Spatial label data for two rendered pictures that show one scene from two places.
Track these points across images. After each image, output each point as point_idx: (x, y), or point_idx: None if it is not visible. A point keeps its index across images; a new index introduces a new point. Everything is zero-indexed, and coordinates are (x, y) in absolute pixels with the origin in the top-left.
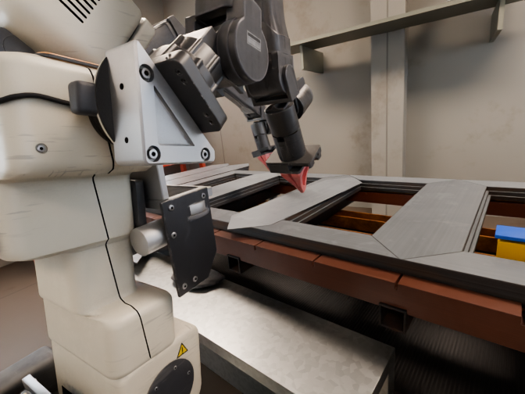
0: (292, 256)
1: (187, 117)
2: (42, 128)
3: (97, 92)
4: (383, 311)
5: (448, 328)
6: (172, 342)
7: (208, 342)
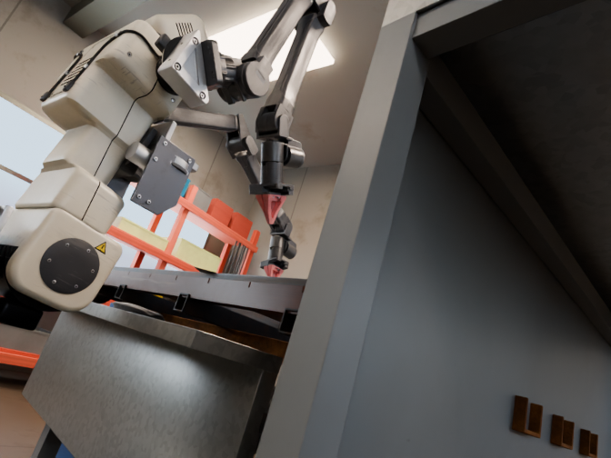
0: (236, 280)
1: (203, 72)
2: (135, 49)
3: (170, 42)
4: (287, 322)
5: None
6: (100, 232)
7: (115, 313)
